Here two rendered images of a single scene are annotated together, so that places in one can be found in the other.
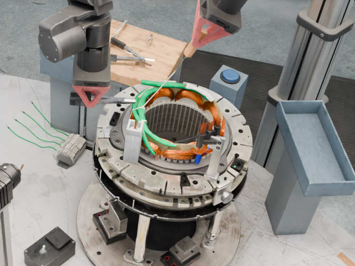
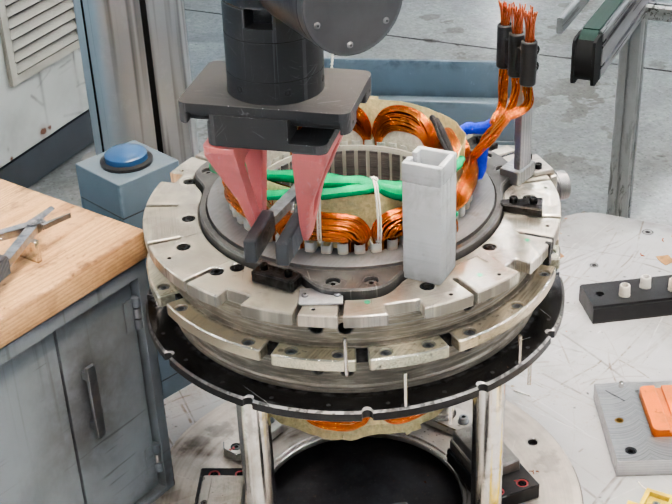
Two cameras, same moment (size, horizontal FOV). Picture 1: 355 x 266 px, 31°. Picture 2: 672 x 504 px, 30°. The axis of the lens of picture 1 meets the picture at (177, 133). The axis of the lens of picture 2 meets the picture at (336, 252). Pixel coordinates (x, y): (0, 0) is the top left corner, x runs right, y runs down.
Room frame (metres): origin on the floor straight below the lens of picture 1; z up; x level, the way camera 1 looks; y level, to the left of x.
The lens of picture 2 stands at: (0.58, 0.78, 1.55)
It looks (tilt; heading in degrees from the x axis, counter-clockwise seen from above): 30 degrees down; 296
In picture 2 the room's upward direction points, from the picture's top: 3 degrees counter-clockwise
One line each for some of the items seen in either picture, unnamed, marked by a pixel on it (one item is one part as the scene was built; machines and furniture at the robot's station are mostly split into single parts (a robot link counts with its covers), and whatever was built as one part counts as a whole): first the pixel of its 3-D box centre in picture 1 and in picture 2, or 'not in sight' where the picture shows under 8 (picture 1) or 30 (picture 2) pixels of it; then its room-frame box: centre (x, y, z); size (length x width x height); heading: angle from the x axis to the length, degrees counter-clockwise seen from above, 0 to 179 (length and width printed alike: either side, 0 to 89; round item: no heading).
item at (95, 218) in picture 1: (109, 226); not in sight; (0.89, 0.11, 0.81); 0.08 x 0.05 x 0.02; 36
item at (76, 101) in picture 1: (80, 101); (290, 238); (0.90, 0.19, 1.17); 0.04 x 0.01 x 0.02; 100
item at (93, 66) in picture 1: (92, 54); (274, 56); (0.91, 0.18, 1.28); 0.10 x 0.07 x 0.07; 11
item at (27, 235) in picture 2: (129, 58); (21, 243); (1.16, 0.14, 1.09); 0.06 x 0.01 x 0.01; 104
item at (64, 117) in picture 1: (74, 77); not in sight; (1.24, 0.28, 0.92); 0.17 x 0.11 x 0.28; 169
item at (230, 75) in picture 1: (230, 75); (125, 155); (1.23, -0.10, 1.04); 0.04 x 0.04 x 0.01
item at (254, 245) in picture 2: (81, 94); (259, 236); (0.92, 0.20, 1.17); 0.04 x 0.01 x 0.02; 100
